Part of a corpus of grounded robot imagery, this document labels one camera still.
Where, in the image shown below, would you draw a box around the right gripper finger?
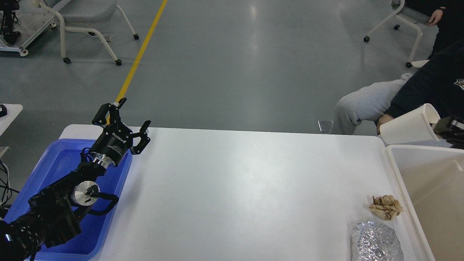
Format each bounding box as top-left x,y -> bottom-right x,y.
434,116 -> 464,149

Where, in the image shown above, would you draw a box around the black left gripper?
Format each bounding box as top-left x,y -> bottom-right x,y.
90,98 -> 151,167

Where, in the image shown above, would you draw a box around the white paper cup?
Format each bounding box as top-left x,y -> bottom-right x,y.
380,103 -> 440,144

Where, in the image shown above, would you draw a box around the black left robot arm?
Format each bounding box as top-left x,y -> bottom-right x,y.
1,98 -> 151,261

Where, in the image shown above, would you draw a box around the seated person's hand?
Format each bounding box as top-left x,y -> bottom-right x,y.
376,113 -> 394,135

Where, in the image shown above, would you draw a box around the second person's hand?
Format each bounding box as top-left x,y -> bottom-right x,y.
427,9 -> 444,26

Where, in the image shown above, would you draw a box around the white plastic bin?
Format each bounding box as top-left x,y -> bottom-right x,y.
386,145 -> 464,261

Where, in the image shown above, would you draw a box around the seated person grey trousers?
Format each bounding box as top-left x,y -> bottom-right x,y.
329,38 -> 464,148

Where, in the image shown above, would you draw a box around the crumpled brown paper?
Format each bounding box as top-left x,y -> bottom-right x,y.
368,195 -> 404,221

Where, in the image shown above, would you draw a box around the white side table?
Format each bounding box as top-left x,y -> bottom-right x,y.
0,103 -> 23,135

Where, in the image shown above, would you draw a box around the white chair left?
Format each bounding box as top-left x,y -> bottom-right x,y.
33,0 -> 139,66

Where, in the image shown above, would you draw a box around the white chair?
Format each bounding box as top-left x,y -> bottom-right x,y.
33,0 -> 139,66
363,0 -> 430,69

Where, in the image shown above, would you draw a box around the black device on side table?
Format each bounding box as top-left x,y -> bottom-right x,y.
0,104 -> 8,118

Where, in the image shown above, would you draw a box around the small grey floor plate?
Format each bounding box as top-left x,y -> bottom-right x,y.
318,120 -> 333,133

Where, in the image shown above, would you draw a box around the white chair right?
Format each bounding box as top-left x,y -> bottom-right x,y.
363,0 -> 430,69

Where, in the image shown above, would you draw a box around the crumpled aluminium foil ball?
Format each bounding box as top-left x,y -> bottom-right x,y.
350,221 -> 404,261

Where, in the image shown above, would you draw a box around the white equipment cart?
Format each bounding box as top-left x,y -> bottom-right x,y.
0,0 -> 56,57

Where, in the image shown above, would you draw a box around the black cables at left edge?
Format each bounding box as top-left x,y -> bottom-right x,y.
0,159 -> 18,218

